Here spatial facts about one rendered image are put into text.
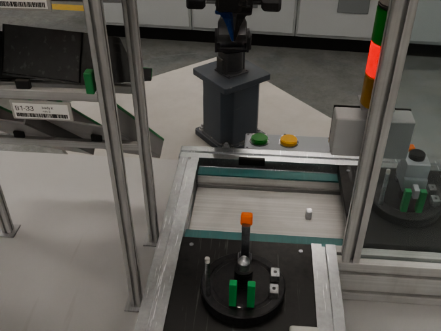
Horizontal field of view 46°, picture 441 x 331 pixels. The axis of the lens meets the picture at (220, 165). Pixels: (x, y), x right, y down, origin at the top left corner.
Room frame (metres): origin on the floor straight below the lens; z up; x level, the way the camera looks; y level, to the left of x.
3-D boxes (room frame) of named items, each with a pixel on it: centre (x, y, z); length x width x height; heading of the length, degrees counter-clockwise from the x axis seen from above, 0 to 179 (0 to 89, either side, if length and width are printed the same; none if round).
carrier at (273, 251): (0.58, -0.04, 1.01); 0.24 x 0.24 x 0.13; 85
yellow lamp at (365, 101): (0.70, -0.24, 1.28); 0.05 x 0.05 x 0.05
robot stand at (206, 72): (1.22, -0.03, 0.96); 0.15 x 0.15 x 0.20; 36
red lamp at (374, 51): (0.70, -0.24, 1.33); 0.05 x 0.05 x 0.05
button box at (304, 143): (1.04, -0.16, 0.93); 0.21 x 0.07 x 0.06; 85
